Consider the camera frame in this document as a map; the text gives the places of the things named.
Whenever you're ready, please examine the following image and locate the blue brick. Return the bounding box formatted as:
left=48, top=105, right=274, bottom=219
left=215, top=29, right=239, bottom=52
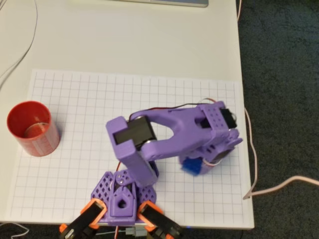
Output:
left=182, top=158, right=203, bottom=177

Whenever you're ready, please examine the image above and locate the red cup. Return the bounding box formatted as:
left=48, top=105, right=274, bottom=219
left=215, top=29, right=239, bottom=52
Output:
left=6, top=100, right=61, bottom=157

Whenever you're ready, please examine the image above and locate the orange black clamp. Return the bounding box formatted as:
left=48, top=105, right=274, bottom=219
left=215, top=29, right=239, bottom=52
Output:
left=59, top=199, right=108, bottom=239
left=138, top=201, right=182, bottom=239

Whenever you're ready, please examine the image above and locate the white grid paper sheet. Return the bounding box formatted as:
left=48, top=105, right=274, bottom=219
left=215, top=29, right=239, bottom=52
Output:
left=4, top=69, right=245, bottom=226

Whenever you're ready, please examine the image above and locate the grey cable connector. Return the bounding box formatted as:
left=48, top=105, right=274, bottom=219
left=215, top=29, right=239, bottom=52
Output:
left=125, top=226, right=147, bottom=238

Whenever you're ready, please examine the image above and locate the pink cable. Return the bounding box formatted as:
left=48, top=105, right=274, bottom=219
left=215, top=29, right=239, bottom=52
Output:
left=236, top=0, right=319, bottom=200

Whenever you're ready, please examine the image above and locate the thin white cable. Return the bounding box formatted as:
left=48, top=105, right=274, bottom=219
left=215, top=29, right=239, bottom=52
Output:
left=0, top=222, right=30, bottom=238

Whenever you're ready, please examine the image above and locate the thin grey cable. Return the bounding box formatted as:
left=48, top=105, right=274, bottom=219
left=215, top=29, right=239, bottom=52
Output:
left=0, top=0, right=39, bottom=79
left=0, top=49, right=30, bottom=87

